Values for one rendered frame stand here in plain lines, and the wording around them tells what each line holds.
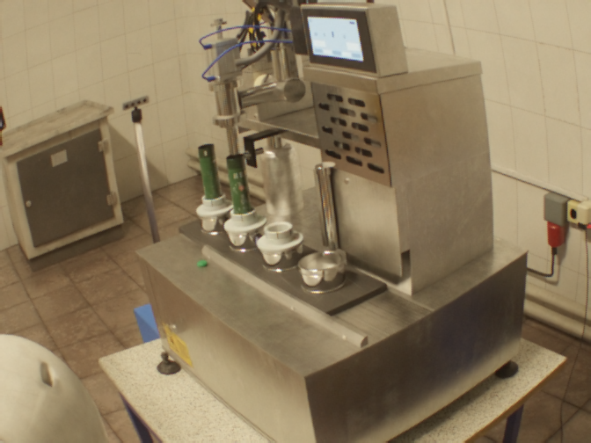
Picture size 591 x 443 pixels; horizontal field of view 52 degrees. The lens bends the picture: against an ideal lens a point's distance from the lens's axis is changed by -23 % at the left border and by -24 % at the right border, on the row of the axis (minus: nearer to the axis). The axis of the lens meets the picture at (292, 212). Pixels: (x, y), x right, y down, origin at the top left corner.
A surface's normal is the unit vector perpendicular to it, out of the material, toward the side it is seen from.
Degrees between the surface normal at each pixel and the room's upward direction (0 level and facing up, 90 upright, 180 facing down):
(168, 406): 0
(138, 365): 0
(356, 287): 0
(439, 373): 90
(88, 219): 90
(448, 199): 90
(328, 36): 90
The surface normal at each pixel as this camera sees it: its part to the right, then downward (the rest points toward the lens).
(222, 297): -0.13, -0.92
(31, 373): 0.48, -0.75
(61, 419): 0.80, -0.48
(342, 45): -0.83, 0.30
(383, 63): 0.54, 0.24
